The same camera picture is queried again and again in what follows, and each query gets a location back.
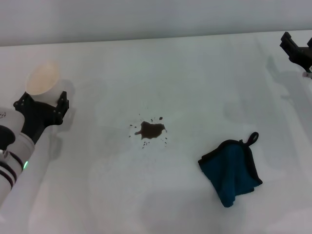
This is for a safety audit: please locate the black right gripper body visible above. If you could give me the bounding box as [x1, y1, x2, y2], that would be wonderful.
[291, 45, 312, 73]

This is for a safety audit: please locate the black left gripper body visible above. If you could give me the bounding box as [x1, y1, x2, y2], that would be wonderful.
[20, 100, 62, 145]

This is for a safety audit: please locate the white paper cup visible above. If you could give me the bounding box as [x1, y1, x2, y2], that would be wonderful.
[25, 60, 67, 103]

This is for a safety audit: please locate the blue rag with black edge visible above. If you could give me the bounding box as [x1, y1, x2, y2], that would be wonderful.
[197, 132, 264, 209]

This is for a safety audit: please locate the black liquid stain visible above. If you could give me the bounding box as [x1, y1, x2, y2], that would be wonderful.
[128, 116, 169, 148]

